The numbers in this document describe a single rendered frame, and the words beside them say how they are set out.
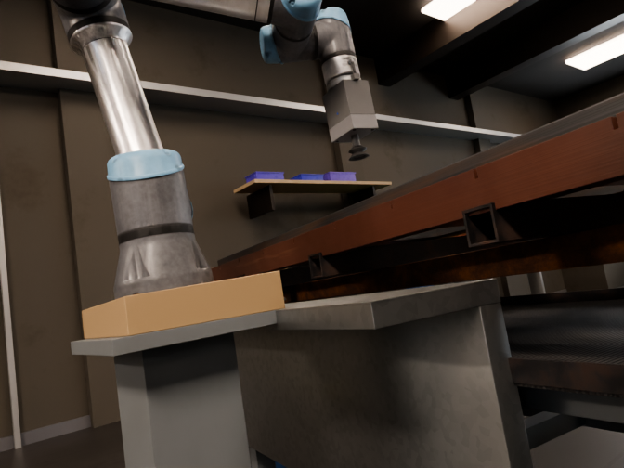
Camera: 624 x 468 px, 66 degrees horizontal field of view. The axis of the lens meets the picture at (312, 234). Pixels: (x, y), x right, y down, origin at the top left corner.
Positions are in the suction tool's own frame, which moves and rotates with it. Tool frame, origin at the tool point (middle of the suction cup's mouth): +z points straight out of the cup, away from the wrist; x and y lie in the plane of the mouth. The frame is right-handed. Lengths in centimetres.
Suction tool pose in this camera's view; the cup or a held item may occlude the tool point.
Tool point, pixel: (358, 157)
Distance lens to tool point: 101.8
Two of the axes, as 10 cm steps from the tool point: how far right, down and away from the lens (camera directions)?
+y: -4.8, 1.9, 8.6
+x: -8.6, 1.2, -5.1
